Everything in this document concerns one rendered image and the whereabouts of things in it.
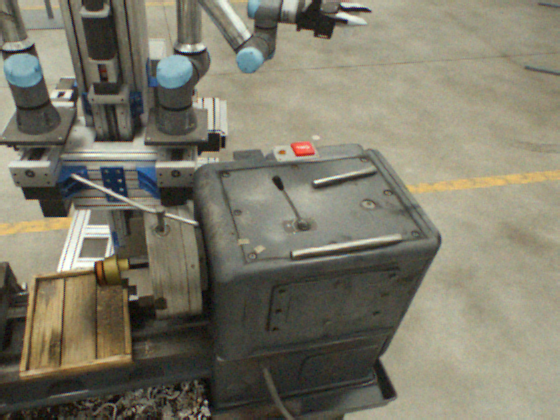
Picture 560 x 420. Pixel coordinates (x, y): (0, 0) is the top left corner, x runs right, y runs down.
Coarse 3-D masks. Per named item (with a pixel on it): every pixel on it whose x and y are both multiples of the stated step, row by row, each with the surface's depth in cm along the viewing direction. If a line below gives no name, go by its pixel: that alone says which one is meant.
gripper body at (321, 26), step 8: (304, 0) 139; (328, 0) 138; (304, 8) 139; (320, 8) 135; (328, 8) 135; (336, 8) 135; (296, 16) 138; (304, 16) 142; (312, 16) 138; (320, 16) 135; (296, 24) 141; (304, 24) 141; (312, 24) 140; (320, 24) 138; (328, 24) 137; (320, 32) 140; (328, 32) 138
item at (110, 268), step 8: (112, 256) 128; (96, 264) 126; (104, 264) 126; (112, 264) 126; (120, 264) 127; (128, 264) 127; (96, 272) 125; (104, 272) 126; (112, 272) 125; (120, 272) 127; (96, 280) 126; (104, 280) 126; (112, 280) 126; (120, 280) 126
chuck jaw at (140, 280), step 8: (128, 272) 126; (136, 272) 126; (144, 272) 126; (128, 280) 124; (136, 280) 123; (144, 280) 123; (136, 288) 123; (144, 288) 121; (152, 288) 121; (144, 296) 119; (152, 296) 119; (144, 304) 121; (152, 304) 121; (160, 304) 120
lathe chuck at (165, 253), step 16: (144, 224) 120; (176, 224) 120; (160, 240) 117; (176, 240) 118; (160, 256) 116; (176, 256) 116; (160, 272) 116; (176, 272) 116; (160, 288) 116; (176, 288) 117; (176, 304) 120
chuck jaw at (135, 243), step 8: (136, 224) 127; (136, 232) 127; (144, 232) 127; (128, 240) 127; (136, 240) 127; (144, 240) 128; (120, 248) 127; (128, 248) 127; (136, 248) 128; (144, 248) 128; (120, 256) 127; (128, 256) 128
